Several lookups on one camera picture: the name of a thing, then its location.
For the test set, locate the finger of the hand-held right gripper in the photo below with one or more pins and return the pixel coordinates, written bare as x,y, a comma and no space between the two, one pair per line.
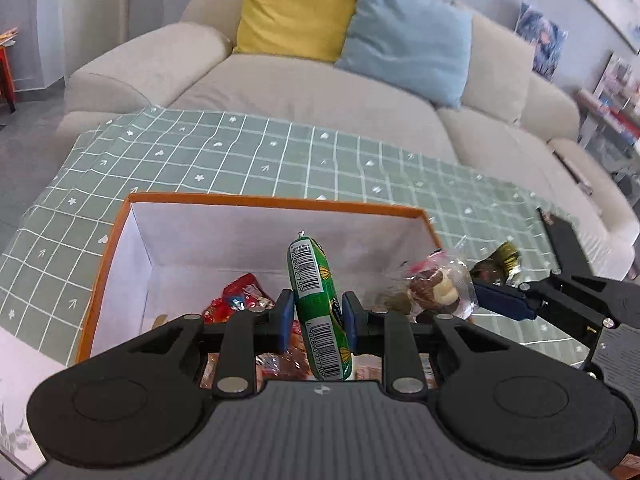
500,297

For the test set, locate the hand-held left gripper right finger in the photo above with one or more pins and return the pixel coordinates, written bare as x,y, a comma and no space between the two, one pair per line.
351,322

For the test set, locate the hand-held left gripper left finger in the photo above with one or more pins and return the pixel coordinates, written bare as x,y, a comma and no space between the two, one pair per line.
284,320

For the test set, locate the green sausage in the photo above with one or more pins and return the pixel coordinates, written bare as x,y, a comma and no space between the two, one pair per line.
315,310

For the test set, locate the clear packet of brown sweets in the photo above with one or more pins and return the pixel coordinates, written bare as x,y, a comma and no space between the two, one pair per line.
430,285

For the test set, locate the orange storage box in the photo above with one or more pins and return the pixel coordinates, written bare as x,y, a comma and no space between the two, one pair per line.
225,240

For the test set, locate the black cake snack packet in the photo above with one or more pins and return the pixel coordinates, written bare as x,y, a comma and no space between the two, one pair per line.
502,260

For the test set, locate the red snack packet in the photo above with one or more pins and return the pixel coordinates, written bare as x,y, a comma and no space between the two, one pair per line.
235,305

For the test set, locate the black notebook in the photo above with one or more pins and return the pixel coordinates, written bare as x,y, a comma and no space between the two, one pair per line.
560,240

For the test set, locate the green checked tablecloth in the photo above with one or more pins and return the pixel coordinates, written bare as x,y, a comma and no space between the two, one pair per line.
250,160

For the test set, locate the beige sofa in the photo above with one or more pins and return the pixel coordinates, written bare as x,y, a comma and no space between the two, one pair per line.
300,90

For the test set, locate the colourful picture board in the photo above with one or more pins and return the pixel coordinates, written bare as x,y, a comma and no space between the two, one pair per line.
617,85

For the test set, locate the blue unframed painting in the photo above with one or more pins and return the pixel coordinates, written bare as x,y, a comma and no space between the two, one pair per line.
542,40

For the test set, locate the light blue cushion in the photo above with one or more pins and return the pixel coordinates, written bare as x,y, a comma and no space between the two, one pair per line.
400,45

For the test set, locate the yellow cushion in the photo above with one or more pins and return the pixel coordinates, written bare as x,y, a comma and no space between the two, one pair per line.
295,10

